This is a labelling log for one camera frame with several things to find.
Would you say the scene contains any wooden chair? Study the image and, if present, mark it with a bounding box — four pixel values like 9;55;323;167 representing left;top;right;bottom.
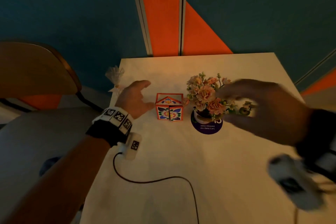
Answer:
0;41;103;113

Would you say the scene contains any clear plastic gift bag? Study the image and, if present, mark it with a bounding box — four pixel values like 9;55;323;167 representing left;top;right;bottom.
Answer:
105;65;125;93

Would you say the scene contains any person's left hand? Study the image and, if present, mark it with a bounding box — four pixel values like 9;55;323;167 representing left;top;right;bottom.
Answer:
115;80;155;119

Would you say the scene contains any black cable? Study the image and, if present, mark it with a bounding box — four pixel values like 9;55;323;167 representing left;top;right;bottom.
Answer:
113;152;200;224

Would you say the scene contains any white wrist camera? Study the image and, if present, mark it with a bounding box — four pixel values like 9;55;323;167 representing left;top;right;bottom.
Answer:
267;154;326;212
119;132;142;161

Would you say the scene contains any pink artificial flower bouquet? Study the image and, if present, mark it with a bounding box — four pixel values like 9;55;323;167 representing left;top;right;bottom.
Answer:
185;72;257;118

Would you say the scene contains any orange floral paper box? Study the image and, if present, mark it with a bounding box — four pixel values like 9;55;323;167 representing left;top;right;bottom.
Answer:
155;93;184;122

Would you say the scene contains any person's left forearm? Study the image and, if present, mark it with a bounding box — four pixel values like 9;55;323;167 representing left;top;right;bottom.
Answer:
0;135;111;224

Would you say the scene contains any black wrist strap with markers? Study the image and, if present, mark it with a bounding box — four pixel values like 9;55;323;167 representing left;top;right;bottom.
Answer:
86;107;134;148

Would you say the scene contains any person's right hand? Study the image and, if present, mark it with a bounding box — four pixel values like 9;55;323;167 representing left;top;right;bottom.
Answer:
216;79;314;146

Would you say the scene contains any round purple sticker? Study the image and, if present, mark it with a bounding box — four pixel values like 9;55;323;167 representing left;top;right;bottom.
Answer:
191;111;224;135

